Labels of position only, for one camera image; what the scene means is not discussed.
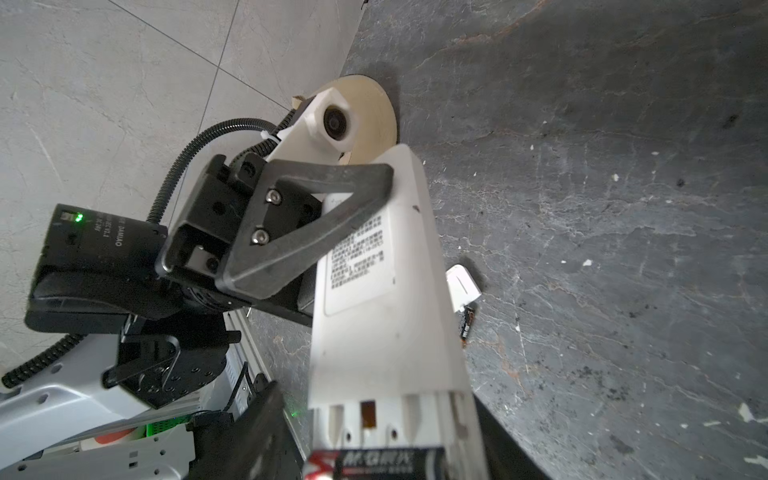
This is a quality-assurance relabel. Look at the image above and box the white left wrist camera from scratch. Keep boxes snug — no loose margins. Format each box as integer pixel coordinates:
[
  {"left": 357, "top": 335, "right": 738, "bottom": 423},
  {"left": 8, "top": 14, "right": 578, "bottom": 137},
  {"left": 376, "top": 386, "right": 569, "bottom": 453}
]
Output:
[{"left": 266, "top": 87, "right": 361, "bottom": 165}]

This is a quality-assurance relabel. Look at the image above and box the beige cap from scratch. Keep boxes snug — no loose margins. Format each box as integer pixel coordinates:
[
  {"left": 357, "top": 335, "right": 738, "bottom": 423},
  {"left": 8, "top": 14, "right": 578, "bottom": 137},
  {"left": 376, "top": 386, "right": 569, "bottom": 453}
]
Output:
[{"left": 291, "top": 75, "right": 398, "bottom": 165}]

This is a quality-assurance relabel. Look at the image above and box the white remote control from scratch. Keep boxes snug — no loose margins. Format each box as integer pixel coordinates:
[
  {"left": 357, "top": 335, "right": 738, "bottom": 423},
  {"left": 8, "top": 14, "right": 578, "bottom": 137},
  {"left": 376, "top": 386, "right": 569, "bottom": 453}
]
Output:
[{"left": 307, "top": 144, "right": 489, "bottom": 479}]

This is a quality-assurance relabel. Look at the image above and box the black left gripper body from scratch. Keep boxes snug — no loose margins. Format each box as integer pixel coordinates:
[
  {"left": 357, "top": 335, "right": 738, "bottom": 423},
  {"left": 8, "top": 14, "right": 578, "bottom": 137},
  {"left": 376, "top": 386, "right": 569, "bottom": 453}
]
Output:
[{"left": 156, "top": 153, "right": 312, "bottom": 327}]

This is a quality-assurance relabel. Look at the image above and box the black AAA battery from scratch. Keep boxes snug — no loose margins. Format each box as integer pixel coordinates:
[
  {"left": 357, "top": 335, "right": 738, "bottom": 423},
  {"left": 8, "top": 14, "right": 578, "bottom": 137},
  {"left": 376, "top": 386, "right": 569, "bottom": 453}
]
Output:
[
  {"left": 302, "top": 448, "right": 449, "bottom": 480},
  {"left": 460, "top": 306, "right": 475, "bottom": 346}
]

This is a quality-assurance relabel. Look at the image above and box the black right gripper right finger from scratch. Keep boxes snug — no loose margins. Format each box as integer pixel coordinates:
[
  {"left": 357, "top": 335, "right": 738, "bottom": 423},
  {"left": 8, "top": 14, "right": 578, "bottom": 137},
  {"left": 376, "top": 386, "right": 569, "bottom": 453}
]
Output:
[{"left": 474, "top": 396, "right": 550, "bottom": 480}]

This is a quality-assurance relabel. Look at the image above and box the white remote battery cover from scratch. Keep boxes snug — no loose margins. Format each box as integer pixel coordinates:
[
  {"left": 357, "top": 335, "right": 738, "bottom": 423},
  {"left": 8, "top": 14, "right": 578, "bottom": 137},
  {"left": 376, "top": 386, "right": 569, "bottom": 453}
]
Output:
[{"left": 446, "top": 264, "right": 481, "bottom": 312}]

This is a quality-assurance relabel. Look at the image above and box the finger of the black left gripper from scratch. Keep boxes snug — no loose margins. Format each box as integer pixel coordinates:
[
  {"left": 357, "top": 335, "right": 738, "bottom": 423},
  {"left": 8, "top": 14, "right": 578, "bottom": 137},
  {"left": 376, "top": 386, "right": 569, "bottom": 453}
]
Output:
[{"left": 215, "top": 160, "right": 394, "bottom": 300}]

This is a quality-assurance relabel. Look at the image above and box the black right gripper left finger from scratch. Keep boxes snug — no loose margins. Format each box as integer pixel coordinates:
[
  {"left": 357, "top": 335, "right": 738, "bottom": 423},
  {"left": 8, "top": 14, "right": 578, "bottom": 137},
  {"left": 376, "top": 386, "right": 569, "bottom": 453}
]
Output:
[{"left": 188, "top": 381, "right": 303, "bottom": 479}]

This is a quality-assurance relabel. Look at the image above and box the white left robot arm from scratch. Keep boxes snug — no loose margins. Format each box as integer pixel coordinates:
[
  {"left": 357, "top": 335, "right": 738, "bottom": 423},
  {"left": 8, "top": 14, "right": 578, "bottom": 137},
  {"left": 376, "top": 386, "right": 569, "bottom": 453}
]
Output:
[{"left": 1, "top": 153, "right": 394, "bottom": 467}]

